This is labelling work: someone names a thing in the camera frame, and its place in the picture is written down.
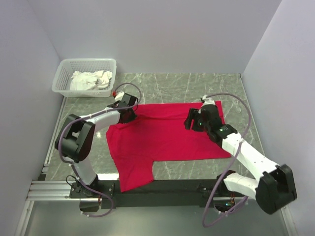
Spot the red t shirt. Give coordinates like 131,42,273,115
106,103,231,192

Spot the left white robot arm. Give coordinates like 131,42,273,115
55,92,140,198

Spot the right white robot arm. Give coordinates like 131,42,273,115
184,103,297,214

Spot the white t shirt in basket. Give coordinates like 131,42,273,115
69,70,113,91

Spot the white plastic laundry basket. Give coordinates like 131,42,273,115
52,59,117,97

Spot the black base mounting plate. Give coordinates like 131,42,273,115
69,179,243,212

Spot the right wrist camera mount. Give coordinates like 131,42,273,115
200,95,215,106

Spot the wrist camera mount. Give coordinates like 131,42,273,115
113,91,125,101
200,95,215,106

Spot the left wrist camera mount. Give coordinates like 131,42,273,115
113,91,125,101

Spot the aluminium frame rail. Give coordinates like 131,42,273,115
26,178,74,202

